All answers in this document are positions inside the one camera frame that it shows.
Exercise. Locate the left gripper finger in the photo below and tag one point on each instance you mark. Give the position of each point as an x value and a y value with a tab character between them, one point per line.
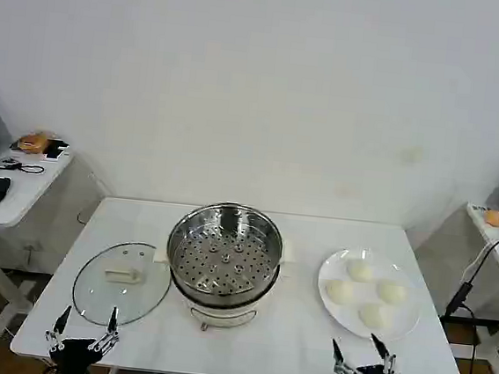
60	323
111	321

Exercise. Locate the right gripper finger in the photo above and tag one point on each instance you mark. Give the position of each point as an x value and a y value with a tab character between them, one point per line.
338	354
380	349

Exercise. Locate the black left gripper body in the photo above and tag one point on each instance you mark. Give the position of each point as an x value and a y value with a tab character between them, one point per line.
74	356

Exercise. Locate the white steamed bun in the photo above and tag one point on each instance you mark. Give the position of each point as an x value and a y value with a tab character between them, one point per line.
375	316
359	270
392	291
340	291

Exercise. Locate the white round plate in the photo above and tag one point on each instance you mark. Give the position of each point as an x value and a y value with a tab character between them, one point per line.
334	314

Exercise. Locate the perforated steel steamer basket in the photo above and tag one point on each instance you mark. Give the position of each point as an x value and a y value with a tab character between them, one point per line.
225	260

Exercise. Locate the white side desk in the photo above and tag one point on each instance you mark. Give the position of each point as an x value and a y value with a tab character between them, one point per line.
496	259
18	200

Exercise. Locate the orange round bun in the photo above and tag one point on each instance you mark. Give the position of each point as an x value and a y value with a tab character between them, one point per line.
495	218

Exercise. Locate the black and white box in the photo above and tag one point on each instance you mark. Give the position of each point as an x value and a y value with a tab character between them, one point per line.
56	149

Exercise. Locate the brown bread in bag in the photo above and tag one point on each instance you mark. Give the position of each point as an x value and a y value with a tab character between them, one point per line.
32	142

